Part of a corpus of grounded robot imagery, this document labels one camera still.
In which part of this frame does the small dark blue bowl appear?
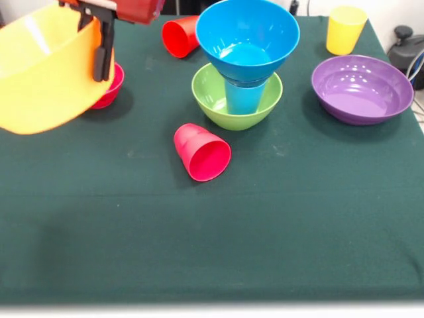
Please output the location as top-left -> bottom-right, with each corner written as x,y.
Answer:
223,73 -> 276,89

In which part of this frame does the light blue bowl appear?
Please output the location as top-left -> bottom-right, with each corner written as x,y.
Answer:
194,0 -> 301,82

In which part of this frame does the short crimson cup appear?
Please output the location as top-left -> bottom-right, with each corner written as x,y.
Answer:
174,123 -> 232,183

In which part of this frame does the black office chair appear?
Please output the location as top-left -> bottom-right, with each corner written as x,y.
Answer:
386,25 -> 424,80

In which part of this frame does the green bowl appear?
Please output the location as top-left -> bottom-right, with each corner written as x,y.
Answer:
191,62 -> 284,131

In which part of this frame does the purple bowl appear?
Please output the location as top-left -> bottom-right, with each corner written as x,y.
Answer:
311,55 -> 415,126

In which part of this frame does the yellow cup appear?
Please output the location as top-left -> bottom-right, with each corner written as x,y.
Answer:
326,5 -> 369,56

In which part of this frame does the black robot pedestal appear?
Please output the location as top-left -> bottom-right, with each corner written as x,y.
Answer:
162,0 -> 301,17

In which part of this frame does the tangle of cables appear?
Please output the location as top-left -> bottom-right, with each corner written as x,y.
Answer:
401,49 -> 424,115

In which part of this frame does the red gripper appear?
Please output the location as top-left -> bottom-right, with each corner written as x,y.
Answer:
58,0 -> 166,83

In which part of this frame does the tall red cup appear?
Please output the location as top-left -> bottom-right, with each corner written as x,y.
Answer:
161,15 -> 201,60

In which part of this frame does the dark green tablecloth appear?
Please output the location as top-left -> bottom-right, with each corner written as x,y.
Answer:
0,13 -> 424,304

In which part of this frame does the large orange bowl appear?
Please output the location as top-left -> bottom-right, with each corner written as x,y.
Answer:
0,1 -> 116,136

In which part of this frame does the light blue cup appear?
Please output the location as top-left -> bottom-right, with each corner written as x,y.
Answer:
225,81 -> 267,115

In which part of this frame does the small crimson bowl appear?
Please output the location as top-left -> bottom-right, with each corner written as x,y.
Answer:
89,62 -> 125,110

